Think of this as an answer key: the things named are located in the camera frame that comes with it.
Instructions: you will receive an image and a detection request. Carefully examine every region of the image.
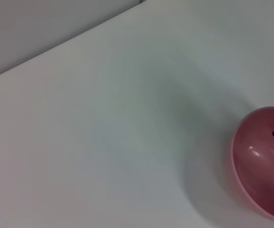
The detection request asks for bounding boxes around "pink plastic bowl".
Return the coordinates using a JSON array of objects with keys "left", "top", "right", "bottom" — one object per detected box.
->
[{"left": 229, "top": 106, "right": 274, "bottom": 224}]

